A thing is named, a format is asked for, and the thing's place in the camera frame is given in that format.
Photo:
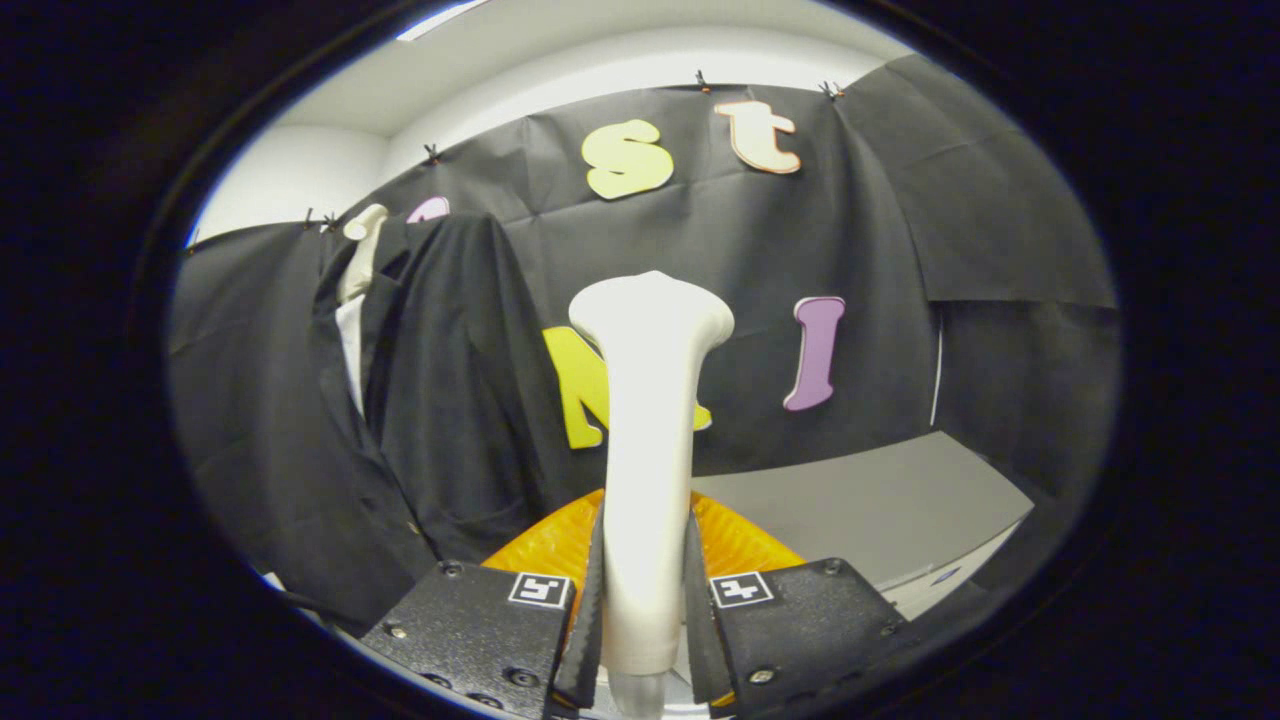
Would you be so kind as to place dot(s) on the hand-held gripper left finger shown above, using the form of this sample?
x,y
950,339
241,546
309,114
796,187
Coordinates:
x,y
588,640

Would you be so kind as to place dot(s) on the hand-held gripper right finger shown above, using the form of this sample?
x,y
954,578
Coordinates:
x,y
700,640

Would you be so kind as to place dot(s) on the black suit jacket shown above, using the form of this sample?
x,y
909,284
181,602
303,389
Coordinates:
x,y
450,400

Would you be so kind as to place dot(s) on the cream clothes hanger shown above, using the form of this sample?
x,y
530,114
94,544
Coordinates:
x,y
362,250

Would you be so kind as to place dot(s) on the grey cabinet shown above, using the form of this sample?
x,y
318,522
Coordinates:
x,y
880,500

